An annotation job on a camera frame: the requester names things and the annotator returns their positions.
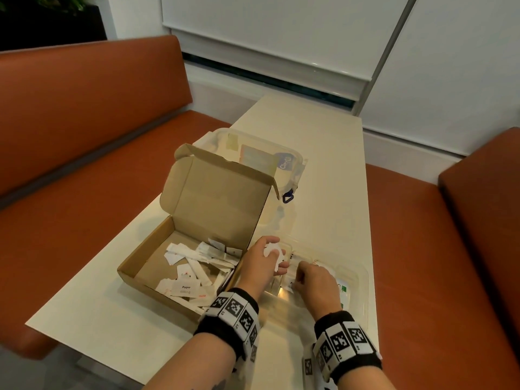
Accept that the person's left forearm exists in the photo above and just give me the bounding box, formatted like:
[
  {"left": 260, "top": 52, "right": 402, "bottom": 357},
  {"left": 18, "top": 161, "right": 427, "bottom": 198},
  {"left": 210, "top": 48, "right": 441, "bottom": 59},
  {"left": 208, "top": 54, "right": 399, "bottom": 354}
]
[{"left": 142, "top": 333, "right": 236, "bottom": 390}]

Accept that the person's left hand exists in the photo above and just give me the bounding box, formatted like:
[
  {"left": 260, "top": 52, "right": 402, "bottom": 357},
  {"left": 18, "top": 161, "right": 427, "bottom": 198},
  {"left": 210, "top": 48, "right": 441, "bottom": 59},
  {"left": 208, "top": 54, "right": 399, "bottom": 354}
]
[{"left": 235, "top": 235, "right": 290, "bottom": 301}]

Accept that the clear lidded plastic container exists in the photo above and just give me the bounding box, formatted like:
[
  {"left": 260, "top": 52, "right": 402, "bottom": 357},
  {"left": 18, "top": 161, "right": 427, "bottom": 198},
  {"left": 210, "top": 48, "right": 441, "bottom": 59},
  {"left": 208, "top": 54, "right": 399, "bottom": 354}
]
[{"left": 194, "top": 127, "right": 308, "bottom": 228}]

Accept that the person's right hand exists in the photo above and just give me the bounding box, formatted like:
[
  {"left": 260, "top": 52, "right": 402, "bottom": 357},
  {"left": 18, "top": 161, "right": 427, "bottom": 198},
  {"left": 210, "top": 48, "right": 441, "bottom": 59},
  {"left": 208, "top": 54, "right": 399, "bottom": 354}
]
[{"left": 291, "top": 262, "right": 343, "bottom": 321}]

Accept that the green leafy plant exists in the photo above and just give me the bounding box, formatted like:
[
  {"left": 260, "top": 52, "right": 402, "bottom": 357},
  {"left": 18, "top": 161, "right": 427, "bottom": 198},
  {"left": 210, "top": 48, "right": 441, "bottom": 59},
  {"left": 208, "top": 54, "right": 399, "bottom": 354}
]
[{"left": 0, "top": 0, "right": 88, "bottom": 12}]

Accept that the white roller blind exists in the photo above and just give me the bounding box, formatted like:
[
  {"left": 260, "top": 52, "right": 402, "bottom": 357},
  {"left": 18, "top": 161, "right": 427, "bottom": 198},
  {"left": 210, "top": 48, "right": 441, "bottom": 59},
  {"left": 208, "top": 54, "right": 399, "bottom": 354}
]
[{"left": 160, "top": 0, "right": 413, "bottom": 102}]

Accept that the brown cardboard box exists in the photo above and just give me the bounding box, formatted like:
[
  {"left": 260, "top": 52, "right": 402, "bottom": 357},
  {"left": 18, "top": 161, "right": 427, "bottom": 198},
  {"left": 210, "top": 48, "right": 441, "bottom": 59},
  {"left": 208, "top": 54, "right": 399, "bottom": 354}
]
[{"left": 116, "top": 143, "right": 281, "bottom": 321}]

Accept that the grey window frame post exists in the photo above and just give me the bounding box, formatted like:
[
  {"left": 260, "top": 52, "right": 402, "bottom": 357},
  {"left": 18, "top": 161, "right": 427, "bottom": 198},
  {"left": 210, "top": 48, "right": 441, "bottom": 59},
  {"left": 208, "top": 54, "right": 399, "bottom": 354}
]
[{"left": 352, "top": 0, "right": 419, "bottom": 116}]

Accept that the person's right forearm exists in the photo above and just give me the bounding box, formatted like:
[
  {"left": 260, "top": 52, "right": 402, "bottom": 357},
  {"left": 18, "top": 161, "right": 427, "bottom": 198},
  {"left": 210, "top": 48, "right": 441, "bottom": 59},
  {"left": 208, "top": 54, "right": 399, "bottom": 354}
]
[{"left": 337, "top": 367, "right": 397, "bottom": 390}]

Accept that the clear compartment tray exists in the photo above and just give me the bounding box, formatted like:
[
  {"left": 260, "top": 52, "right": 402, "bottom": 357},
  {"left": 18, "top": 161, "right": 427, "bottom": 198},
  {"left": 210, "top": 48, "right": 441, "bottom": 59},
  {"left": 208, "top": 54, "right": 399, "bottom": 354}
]
[{"left": 259, "top": 235, "right": 371, "bottom": 329}]

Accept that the pile of white sachets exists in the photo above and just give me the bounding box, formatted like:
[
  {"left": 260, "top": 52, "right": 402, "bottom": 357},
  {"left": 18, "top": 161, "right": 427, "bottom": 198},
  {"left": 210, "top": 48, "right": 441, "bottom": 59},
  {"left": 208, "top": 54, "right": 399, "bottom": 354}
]
[{"left": 155, "top": 238, "right": 244, "bottom": 315}]

